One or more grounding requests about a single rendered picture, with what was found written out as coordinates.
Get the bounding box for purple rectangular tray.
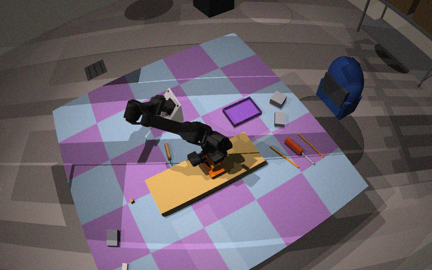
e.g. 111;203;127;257
223;97;262;127

